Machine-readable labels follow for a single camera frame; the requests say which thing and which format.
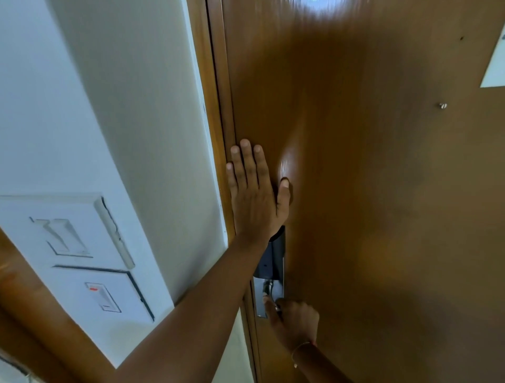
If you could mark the silver door lock plate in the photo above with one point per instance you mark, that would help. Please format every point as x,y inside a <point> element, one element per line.
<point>258,296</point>

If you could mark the person's left forearm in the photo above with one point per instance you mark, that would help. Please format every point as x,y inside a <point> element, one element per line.
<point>201,315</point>

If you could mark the person's right thumb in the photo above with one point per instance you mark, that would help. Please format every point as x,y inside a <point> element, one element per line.
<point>270,309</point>

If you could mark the black door lock body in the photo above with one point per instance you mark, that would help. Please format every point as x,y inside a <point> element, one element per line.
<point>274,256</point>

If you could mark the white wall switch plate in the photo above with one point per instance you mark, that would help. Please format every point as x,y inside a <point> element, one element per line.
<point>63,232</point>

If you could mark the white switch plate red mark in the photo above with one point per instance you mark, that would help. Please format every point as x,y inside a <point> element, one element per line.
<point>102,298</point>

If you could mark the brown wooden door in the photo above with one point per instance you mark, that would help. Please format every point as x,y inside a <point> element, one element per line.
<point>394,217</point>

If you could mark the person's right hand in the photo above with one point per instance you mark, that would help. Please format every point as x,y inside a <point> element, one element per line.
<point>296,323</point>

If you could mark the person's left thumb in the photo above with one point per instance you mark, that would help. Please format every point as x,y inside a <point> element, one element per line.
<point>284,199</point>

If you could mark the white paper sheet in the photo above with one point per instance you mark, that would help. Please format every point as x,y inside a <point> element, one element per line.
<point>495,67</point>

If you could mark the person's left little finger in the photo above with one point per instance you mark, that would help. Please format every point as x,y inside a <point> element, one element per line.
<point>231,179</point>

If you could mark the person's right forearm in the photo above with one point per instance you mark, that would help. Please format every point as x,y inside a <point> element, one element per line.
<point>319,367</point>

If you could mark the person's left middle finger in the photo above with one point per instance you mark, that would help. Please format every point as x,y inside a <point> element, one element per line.
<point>249,163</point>

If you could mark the person's left hand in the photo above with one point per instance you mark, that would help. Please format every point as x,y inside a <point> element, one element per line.
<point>252,205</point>

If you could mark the brown wooden door frame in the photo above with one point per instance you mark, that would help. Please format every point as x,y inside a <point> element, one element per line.
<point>215,118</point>

